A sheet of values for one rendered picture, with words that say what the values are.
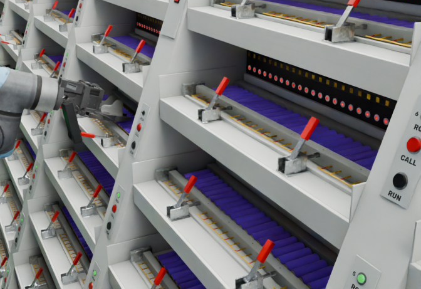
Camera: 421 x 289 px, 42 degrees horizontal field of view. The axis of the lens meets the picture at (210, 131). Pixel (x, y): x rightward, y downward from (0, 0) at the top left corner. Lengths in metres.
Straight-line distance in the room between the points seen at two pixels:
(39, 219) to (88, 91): 0.61
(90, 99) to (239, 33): 0.61
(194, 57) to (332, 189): 0.53
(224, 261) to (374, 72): 0.42
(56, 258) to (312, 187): 1.07
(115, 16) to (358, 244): 1.34
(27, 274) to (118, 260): 0.75
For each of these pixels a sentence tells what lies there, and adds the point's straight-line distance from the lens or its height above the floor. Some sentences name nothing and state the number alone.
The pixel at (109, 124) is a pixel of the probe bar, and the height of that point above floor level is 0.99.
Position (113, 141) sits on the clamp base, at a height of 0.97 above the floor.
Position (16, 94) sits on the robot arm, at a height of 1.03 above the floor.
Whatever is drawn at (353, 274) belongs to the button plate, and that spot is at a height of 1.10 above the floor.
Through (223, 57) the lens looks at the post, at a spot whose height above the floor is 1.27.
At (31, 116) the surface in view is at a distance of 2.36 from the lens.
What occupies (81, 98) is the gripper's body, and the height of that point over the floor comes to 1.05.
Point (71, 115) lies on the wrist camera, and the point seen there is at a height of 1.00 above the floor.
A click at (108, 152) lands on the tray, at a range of 1.40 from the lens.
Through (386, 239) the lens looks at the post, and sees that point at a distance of 0.66.
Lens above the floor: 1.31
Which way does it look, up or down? 10 degrees down
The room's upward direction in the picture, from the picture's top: 18 degrees clockwise
